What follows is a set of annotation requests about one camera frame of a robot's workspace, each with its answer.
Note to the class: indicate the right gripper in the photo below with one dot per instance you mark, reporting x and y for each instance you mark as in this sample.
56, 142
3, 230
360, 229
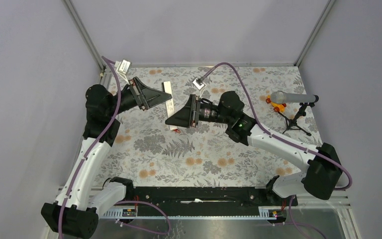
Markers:
185, 117

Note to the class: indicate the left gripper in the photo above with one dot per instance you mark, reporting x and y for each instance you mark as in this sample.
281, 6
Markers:
149, 97

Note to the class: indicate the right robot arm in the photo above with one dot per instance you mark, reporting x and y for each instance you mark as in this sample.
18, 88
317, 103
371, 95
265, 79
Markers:
319, 166

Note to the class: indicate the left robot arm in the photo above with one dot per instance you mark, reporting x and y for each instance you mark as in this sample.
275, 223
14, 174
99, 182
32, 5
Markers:
75, 213

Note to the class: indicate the floral table mat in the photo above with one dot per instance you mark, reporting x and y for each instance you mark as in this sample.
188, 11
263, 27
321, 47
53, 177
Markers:
150, 154

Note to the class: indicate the orange toy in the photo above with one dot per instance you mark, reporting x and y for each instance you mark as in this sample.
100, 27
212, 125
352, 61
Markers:
279, 108

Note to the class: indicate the grey microphone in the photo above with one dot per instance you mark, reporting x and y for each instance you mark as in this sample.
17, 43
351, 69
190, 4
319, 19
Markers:
280, 97

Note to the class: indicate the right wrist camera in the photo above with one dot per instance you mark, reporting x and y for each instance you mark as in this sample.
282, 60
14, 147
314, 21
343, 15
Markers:
199, 84

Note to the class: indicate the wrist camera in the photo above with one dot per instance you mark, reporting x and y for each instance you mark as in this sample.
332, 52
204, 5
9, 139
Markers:
122, 67
199, 84

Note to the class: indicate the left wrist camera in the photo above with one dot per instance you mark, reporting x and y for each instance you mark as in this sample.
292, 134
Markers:
122, 67

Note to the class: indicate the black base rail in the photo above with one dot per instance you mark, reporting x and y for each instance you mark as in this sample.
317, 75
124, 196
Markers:
209, 201

